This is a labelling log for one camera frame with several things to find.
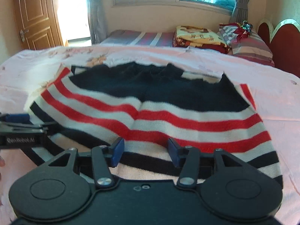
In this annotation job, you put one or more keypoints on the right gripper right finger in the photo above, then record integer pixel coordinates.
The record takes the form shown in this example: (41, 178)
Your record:
(228, 187)

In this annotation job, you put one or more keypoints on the pink floral bed sheet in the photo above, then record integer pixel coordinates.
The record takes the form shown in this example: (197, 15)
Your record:
(275, 92)

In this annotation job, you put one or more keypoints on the red decorative bow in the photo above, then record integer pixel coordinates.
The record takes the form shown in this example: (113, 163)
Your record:
(243, 30)

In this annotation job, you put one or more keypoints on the striped knit sweater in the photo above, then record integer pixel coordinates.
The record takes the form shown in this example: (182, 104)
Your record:
(146, 105)

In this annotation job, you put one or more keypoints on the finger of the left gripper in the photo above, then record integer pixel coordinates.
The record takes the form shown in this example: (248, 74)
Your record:
(15, 118)

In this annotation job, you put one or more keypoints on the striped pillow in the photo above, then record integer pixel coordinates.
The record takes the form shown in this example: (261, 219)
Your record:
(251, 48)

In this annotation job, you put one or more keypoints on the grey left curtain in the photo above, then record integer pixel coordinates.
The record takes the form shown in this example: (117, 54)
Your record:
(97, 21)

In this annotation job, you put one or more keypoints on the grey curtain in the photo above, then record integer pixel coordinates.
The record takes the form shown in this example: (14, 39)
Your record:
(241, 0)
(97, 21)

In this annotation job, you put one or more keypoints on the teal blanket on sill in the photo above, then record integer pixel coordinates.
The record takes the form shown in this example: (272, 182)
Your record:
(226, 4)

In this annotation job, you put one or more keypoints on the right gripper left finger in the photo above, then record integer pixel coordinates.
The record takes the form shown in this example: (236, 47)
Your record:
(55, 189)

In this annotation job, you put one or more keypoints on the folded yellow red blanket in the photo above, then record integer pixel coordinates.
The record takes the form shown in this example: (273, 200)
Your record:
(198, 37)

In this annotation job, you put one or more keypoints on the wooden door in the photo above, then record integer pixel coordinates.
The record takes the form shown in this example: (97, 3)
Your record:
(37, 24)

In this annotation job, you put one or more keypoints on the person's left hand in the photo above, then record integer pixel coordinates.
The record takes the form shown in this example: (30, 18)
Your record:
(2, 164)

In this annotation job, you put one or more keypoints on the grey right curtain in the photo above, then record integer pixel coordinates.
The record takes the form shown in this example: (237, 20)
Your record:
(241, 0)

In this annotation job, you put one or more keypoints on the red heart-shaped headboard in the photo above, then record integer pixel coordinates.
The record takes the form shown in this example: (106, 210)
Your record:
(283, 41)

